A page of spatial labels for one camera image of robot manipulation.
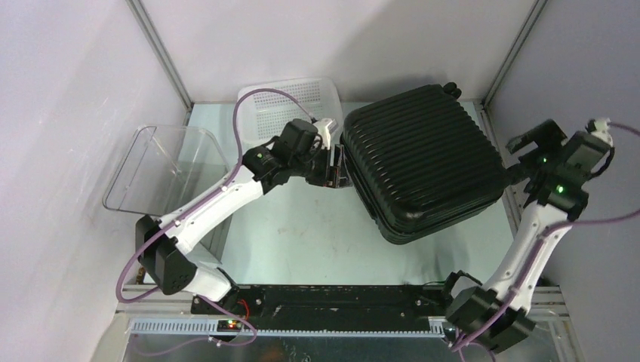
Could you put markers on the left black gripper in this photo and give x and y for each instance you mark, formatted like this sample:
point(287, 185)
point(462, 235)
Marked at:
point(330, 177)

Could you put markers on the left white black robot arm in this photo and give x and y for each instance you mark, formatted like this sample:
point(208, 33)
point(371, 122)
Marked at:
point(166, 246)

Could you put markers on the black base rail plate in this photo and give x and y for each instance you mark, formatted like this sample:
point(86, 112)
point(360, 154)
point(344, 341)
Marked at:
point(340, 308)

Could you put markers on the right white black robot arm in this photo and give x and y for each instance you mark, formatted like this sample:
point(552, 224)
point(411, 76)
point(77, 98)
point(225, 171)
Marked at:
point(494, 314)

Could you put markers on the white perforated plastic basket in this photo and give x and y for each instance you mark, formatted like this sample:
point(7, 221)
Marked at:
point(264, 115)

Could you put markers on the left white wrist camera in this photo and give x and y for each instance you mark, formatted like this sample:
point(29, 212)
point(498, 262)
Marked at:
point(327, 129)

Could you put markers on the clear acrylic bin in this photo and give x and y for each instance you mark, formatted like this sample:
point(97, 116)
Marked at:
point(163, 168)

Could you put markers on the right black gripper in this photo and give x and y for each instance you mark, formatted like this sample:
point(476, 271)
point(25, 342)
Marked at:
point(548, 136)

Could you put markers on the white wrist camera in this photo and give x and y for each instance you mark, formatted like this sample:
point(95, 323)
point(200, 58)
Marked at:
point(327, 129)
point(599, 128)

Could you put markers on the black ribbed hard-shell suitcase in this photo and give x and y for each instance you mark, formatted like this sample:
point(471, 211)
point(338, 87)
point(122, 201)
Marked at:
point(420, 163)

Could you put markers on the aluminium frame rail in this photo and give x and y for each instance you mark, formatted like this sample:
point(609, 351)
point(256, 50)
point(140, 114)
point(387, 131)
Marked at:
point(185, 314)

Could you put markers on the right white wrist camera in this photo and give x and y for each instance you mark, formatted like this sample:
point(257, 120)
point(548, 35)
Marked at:
point(599, 128)

